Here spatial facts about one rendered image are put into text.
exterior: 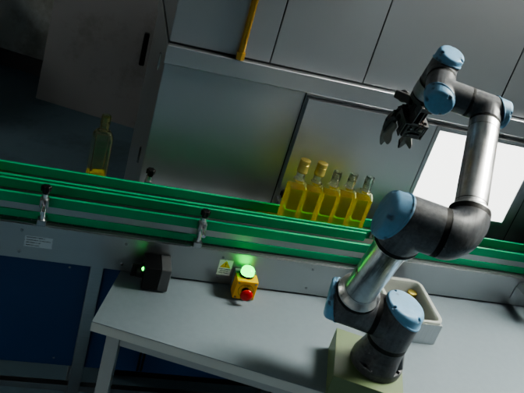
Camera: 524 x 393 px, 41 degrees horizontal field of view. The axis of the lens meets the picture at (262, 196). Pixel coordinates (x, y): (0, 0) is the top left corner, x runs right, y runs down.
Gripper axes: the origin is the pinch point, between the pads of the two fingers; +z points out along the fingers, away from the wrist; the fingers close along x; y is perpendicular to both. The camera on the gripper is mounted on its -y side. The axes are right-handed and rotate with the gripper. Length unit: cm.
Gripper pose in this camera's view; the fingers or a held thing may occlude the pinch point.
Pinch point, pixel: (391, 140)
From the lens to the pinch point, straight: 208.9
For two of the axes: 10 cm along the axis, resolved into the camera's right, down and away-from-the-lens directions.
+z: -3.0, 6.2, 7.2
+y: 0.5, 7.7, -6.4
